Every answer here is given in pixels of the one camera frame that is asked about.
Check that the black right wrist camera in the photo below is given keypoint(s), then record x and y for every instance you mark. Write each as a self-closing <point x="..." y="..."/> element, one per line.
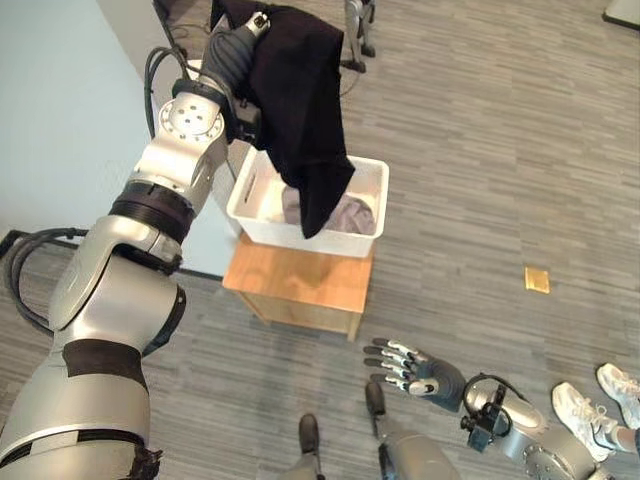
<point x="482" y="427"/>

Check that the person's white shoe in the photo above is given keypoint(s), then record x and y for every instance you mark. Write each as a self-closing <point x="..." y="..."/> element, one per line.
<point x="582" y="417"/>
<point x="620" y="390"/>

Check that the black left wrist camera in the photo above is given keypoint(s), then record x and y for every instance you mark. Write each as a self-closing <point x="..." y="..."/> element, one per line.
<point x="246" y="117"/>

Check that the white object on floor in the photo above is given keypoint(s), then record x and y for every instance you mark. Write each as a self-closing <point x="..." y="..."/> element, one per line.
<point x="625" y="10"/>

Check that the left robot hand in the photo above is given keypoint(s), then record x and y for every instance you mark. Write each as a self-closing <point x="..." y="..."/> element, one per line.
<point x="227" y="55"/>

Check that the bed with white sheet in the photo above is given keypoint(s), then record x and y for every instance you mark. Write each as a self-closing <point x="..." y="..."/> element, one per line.
<point x="60" y="100"/>

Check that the robot right leg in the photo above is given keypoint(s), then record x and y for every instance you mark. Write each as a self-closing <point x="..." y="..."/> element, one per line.
<point x="415" y="455"/>

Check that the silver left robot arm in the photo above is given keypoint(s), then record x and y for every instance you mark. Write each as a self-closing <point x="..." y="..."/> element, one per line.
<point x="110" y="280"/>

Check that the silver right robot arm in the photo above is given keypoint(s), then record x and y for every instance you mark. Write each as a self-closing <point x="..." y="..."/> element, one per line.
<point x="545" y="440"/>

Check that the person's leg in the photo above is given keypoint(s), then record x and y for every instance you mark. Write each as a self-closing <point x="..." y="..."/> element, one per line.
<point x="629" y="440"/>

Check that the small golden flat packet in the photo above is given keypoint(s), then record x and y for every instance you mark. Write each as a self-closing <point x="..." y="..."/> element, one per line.
<point x="537" y="280"/>

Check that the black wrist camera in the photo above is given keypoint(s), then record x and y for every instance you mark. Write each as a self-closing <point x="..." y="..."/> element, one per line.
<point x="482" y="427"/>
<point x="246" y="117"/>

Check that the black garment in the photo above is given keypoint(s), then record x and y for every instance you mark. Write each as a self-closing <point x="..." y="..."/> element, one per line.
<point x="300" y="100"/>

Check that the white plastic laundry basket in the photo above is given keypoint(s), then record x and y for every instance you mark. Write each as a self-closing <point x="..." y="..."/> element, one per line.
<point x="370" y="210"/>

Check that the grey crumpled clothes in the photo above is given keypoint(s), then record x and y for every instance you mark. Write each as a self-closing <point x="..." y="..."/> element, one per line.
<point x="352" y="215"/>

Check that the wooden stool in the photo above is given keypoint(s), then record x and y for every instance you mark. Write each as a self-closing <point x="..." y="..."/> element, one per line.
<point x="295" y="280"/>

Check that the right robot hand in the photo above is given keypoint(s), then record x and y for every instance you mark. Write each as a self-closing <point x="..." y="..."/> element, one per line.
<point x="430" y="375"/>

